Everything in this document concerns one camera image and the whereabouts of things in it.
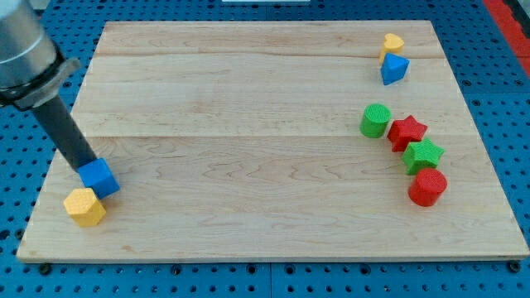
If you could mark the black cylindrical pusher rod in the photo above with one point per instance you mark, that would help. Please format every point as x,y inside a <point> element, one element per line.
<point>62,129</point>

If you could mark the yellow heart block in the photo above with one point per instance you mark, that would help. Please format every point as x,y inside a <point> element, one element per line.
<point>392,43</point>

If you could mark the red cylinder block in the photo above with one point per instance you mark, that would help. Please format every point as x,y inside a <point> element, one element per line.
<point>427,187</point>

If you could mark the wooden board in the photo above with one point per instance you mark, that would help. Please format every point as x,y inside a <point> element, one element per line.
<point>240,142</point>

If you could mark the red star block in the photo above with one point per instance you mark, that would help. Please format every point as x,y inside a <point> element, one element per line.
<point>404,131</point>

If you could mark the blue triangle block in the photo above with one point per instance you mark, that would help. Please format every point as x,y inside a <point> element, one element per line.
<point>394,68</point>

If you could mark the green cylinder block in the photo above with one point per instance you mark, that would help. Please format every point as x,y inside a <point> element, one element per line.
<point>375,120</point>

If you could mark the yellow hexagon block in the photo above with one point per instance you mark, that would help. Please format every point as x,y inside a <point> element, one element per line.
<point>84,207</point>

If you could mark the green star block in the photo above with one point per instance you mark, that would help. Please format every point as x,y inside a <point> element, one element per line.
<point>420,155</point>

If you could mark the blue cube block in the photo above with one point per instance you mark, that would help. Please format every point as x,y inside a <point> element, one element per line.
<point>98,176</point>

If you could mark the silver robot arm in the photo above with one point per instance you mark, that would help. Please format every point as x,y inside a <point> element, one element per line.
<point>32,72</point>

